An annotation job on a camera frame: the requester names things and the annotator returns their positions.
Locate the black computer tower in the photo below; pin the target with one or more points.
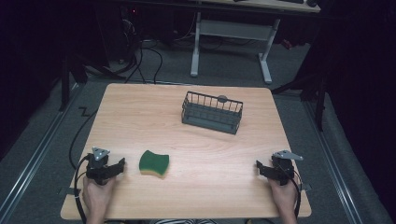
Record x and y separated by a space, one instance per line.
129 31

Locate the person's striped clothing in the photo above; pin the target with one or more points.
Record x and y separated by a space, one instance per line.
183 221

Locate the person's left hand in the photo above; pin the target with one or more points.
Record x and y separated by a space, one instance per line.
97 196

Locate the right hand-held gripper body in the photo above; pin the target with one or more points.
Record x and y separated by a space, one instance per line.
282 168

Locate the metal floor rail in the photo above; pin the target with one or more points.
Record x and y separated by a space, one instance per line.
333 161
34 158

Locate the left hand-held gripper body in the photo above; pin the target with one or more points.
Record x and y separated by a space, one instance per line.
98 165

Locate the black computer mouse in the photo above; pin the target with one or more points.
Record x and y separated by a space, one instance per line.
312 2

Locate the white desk with metal legs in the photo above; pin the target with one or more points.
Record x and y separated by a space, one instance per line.
233 29

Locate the green and yellow sponge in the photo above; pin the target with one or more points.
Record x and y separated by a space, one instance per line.
153 163

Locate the person's right hand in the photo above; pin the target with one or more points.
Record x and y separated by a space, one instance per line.
284 197

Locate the black stand legs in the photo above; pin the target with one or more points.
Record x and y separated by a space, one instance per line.
70 77
314 90

